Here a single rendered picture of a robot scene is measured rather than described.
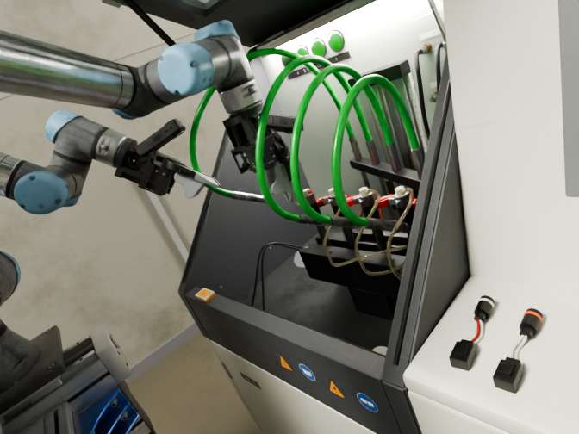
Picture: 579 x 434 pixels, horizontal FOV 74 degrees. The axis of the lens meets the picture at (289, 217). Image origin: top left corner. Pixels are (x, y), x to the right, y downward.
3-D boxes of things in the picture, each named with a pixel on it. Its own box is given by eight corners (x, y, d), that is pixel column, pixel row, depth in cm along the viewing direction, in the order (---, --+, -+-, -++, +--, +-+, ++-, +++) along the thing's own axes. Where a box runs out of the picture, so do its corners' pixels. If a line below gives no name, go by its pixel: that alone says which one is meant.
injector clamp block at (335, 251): (319, 300, 97) (297, 251, 92) (342, 276, 102) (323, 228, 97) (449, 337, 71) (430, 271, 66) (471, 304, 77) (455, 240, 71)
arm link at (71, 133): (58, 144, 86) (70, 108, 85) (105, 164, 87) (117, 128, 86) (36, 144, 78) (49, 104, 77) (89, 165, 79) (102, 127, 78)
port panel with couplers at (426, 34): (437, 164, 88) (402, 24, 77) (444, 158, 90) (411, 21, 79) (497, 161, 78) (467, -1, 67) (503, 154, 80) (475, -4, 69)
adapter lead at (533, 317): (515, 395, 42) (513, 381, 41) (494, 387, 44) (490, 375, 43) (545, 321, 49) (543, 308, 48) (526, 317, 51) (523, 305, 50)
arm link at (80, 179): (25, 202, 76) (42, 151, 75) (43, 191, 87) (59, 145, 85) (68, 216, 79) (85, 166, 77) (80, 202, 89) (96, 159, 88)
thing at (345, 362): (210, 340, 107) (183, 294, 101) (222, 329, 109) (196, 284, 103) (408, 453, 60) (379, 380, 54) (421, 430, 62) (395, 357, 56)
